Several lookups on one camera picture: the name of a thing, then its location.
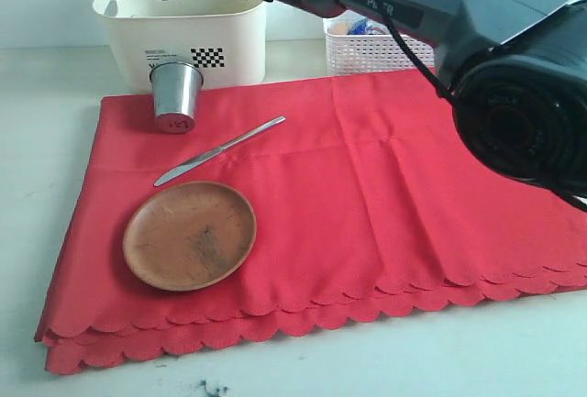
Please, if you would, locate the stainless steel cup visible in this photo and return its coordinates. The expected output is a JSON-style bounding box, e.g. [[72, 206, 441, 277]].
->
[[150, 61, 204, 134]]

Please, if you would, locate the brown egg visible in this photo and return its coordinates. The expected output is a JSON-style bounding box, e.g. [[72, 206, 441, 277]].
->
[[328, 22, 349, 36]]

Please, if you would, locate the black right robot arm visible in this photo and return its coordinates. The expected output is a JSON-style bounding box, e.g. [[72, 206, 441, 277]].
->
[[264, 0, 586, 202]]

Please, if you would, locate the round wooden plate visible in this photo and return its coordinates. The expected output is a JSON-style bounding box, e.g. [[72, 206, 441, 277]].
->
[[123, 182, 257, 292]]

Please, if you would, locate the cream plastic bin WORLD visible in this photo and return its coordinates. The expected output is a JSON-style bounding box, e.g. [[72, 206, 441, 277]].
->
[[93, 0, 267, 93]]

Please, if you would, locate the red scalloped tablecloth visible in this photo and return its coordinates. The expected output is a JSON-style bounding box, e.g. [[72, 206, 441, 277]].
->
[[35, 71, 586, 374]]

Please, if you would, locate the silver table knife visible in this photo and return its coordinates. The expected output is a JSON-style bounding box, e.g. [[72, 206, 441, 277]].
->
[[153, 116, 286, 187]]

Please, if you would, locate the blue white milk carton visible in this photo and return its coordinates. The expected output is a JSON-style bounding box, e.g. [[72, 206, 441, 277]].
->
[[348, 17, 388, 36]]

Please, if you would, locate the white perforated plastic basket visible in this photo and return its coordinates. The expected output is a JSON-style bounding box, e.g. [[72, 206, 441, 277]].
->
[[323, 11, 415, 75]]

